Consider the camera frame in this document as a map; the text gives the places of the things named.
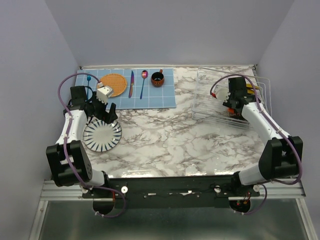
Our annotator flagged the white wire dish rack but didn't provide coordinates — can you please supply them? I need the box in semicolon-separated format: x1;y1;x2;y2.
191;65;272;130

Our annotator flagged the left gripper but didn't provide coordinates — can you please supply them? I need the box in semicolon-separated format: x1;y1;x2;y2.
88;91;118;124

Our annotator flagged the blue fork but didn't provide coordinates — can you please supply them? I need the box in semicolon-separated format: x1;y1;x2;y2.
86;75;91;99

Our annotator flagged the brown ceramic mug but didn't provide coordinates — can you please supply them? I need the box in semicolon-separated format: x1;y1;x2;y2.
151;69;165;88

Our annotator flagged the iridescent knife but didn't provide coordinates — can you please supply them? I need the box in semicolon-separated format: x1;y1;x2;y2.
128;70;135;99

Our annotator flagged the iridescent spoon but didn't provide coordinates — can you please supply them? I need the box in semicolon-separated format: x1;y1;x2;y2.
139;70;149;100

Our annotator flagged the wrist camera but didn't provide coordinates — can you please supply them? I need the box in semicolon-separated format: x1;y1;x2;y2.
96;82;114;105
210;85;230;102

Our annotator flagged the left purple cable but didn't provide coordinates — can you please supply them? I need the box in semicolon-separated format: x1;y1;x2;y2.
57;73;127;219

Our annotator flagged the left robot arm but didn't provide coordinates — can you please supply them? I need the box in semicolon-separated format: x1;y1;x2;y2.
46;83;118;198

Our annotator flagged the blue striped white plate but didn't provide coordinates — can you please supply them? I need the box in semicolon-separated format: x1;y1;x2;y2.
82;119;122;153

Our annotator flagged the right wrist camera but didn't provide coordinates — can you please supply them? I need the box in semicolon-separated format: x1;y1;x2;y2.
210;85;230;102

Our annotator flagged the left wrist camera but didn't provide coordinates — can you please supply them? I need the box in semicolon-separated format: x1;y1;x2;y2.
96;82;114;105

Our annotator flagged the blue grid placemat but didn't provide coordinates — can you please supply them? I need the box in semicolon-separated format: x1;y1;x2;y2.
77;68;176;110

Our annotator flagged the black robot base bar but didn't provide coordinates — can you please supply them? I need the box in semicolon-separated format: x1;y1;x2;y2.
82;175;260;209

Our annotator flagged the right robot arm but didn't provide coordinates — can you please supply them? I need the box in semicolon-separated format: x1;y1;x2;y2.
224;74;303;196

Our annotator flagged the orange plate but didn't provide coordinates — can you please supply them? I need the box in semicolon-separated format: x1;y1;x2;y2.
227;108;236;115

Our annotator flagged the woven orange trivet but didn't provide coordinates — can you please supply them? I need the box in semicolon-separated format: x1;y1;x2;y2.
100;73;127;98

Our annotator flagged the yellow plate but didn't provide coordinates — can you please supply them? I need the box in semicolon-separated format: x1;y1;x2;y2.
246;83;260;90

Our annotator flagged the aluminium frame rail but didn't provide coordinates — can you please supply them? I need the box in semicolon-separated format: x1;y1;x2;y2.
40;180;306;201

